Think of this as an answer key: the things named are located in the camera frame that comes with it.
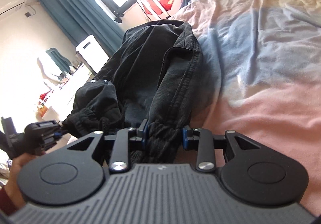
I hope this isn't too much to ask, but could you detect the person's left hand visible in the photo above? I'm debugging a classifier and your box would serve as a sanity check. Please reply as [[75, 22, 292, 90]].
[[4, 153, 38, 209]]

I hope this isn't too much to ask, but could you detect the white air conditioner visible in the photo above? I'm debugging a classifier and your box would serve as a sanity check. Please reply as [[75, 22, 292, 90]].
[[0, 0, 26, 18]]

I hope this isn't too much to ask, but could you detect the pastel bed sheet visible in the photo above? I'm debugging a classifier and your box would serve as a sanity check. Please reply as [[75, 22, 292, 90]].
[[174, 0, 320, 215]]

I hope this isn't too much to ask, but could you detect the teal left curtain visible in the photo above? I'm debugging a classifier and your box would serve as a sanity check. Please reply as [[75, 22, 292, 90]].
[[38, 0, 124, 56]]

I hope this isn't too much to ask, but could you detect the teal garment on desk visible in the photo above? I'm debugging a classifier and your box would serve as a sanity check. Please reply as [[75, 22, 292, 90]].
[[46, 47, 72, 74]]

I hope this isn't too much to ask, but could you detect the white garment steamer stand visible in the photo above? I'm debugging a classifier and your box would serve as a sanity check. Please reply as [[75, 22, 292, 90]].
[[131, 0, 172, 22]]

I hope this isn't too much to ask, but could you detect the white desk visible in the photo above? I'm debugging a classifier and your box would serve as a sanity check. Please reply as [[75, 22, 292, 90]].
[[36, 64, 93, 122]]

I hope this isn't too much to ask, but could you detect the white chair with dark frame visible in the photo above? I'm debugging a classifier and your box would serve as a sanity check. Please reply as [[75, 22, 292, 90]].
[[76, 35, 109, 74]]

